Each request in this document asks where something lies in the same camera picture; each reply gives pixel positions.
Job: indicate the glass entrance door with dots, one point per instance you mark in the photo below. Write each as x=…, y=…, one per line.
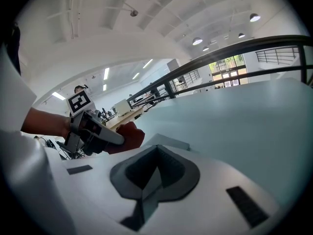
x=227, y=72

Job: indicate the red-brown cloth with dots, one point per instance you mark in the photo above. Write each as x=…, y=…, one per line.
x=132, y=136

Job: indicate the round ceiling sensor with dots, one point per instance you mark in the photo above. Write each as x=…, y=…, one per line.
x=134, y=13

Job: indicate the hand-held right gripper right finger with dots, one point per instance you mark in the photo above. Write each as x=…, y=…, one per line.
x=215, y=175

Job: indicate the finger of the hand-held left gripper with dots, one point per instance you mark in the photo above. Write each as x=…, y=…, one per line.
x=112, y=136

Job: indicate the round pendant lamp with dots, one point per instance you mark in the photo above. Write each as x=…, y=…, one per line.
x=241, y=35
x=197, y=41
x=205, y=48
x=254, y=17

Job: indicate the ceiling strip light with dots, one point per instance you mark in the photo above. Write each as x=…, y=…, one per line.
x=106, y=73
x=104, y=87
x=136, y=76
x=58, y=96
x=147, y=63

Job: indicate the white box appliance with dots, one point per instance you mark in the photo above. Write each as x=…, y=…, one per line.
x=122, y=106

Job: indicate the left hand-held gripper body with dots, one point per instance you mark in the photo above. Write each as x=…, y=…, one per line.
x=80, y=101

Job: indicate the black metal railing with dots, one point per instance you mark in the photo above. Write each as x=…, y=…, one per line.
x=188, y=78
x=303, y=62
x=276, y=55

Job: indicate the person's left forearm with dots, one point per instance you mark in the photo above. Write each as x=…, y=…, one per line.
x=44, y=122

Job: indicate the wooden table with white legs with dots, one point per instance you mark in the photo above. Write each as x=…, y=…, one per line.
x=124, y=117

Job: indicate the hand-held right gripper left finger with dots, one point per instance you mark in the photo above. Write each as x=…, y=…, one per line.
x=97, y=192

